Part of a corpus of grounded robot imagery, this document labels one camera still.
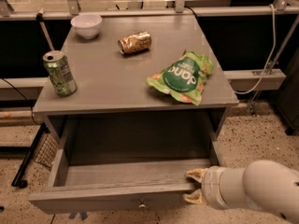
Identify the grey tape cross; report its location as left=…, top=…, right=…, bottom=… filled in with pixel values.
left=68, top=212, right=88, bottom=221

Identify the orange soda can lying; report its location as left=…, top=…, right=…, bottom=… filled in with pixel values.
left=118, top=31, right=151, bottom=55

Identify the black cable left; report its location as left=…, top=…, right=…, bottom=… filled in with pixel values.
left=0, top=77, right=43, bottom=126

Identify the wire mesh basket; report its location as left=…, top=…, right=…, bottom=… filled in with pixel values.
left=34, top=133, right=59, bottom=170

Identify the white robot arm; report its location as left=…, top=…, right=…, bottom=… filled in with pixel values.
left=183, top=160, right=299, bottom=224

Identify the grey drawer cabinet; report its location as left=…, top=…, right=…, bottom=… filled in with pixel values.
left=33, top=14, right=240, bottom=161

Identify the black floor stand bar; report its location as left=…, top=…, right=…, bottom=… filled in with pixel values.
left=11, top=123, right=46, bottom=189

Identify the green chip bag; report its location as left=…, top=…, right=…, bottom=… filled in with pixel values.
left=146, top=50, right=214, bottom=105

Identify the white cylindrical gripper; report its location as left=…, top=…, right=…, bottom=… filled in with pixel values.
left=183, top=166, right=248, bottom=210

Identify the white hanging cable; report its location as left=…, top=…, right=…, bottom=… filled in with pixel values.
left=234, top=4, right=278, bottom=95

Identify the wooden stick with black clamp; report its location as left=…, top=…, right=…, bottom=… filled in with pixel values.
left=36, top=7, right=55, bottom=50

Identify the grey top drawer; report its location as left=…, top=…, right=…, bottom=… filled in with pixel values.
left=28, top=119, right=225, bottom=216

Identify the white ceramic bowl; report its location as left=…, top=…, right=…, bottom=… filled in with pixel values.
left=71, top=14, right=103, bottom=39

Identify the green soda can upright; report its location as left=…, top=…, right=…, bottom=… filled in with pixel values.
left=43, top=50, right=77, bottom=97

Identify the metal railing frame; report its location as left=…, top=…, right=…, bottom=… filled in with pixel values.
left=0, top=0, right=299, bottom=20

